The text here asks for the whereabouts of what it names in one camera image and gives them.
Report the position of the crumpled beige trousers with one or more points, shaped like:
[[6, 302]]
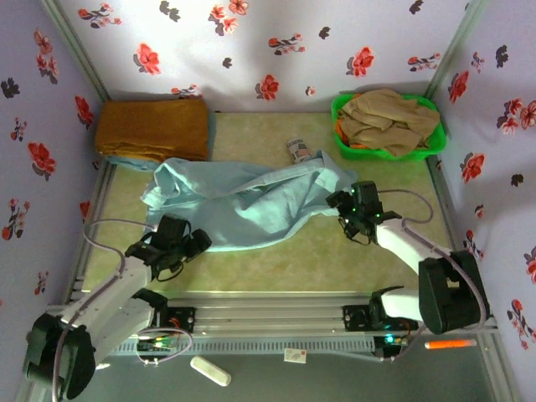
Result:
[[385, 121]]

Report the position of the folded mustard trousers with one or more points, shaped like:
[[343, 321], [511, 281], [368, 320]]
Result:
[[151, 130]]

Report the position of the green plastic basket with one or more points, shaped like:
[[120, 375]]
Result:
[[360, 154]]

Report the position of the flag print can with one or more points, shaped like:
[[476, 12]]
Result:
[[299, 151]]

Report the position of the orange cloth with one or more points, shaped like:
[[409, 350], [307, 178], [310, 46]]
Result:
[[338, 130]]

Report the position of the left controller circuit board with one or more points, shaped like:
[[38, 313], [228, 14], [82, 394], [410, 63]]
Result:
[[157, 344]]

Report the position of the controller circuit board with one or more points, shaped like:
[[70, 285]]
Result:
[[157, 344], [391, 340]]

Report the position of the white remote control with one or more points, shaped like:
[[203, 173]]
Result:
[[210, 371]]

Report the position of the right controller circuit board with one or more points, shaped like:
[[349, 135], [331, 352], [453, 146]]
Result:
[[391, 340]]

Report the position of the small white card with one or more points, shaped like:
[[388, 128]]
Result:
[[295, 355]]

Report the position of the orange marker pen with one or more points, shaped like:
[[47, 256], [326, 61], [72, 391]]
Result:
[[450, 344]]

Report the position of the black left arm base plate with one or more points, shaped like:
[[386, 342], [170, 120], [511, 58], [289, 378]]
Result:
[[186, 320]]

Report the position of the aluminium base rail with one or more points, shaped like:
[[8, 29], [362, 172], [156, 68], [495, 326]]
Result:
[[268, 318]]

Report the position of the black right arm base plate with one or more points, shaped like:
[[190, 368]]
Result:
[[351, 318]]

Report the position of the aluminium corner post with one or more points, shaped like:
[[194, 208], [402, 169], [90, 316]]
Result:
[[456, 46], [75, 46]]

